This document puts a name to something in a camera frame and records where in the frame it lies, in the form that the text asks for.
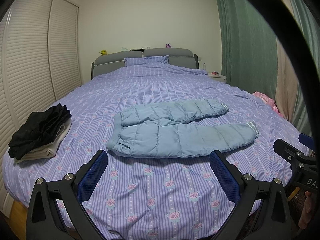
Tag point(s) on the green curtain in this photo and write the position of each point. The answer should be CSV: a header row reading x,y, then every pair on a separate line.
x,y
249,55

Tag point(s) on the yellow toy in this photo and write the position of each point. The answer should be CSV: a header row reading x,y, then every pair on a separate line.
x,y
103,52

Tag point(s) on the light blue padded pants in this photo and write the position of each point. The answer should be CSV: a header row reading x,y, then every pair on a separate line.
x,y
170,130

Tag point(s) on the beige curtain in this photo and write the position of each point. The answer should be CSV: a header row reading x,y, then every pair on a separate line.
x,y
287,83

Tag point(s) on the purple floral pillow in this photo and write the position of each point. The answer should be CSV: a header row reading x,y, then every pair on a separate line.
x,y
144,60

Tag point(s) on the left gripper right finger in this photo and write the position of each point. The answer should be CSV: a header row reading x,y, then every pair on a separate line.
x,y
272,220

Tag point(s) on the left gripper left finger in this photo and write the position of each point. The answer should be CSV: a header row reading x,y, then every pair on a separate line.
x,y
44,220

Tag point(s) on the black folded garment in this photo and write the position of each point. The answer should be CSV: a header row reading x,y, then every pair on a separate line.
x,y
40,128

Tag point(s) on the right hand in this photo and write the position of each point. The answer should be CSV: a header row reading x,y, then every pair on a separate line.
x,y
309,205

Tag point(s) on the white nightstand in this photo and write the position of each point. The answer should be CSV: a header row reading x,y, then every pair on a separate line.
x,y
218,77

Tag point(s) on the grey upholstered headboard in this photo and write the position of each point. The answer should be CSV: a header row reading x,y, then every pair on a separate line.
x,y
174,56

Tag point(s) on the pink blanket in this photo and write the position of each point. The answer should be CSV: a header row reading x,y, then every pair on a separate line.
x,y
268,101

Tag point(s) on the white louvered wardrobe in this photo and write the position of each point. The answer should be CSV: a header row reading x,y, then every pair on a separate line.
x,y
39,59

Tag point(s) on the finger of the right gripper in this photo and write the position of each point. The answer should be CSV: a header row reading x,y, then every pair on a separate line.
x,y
287,151
307,141

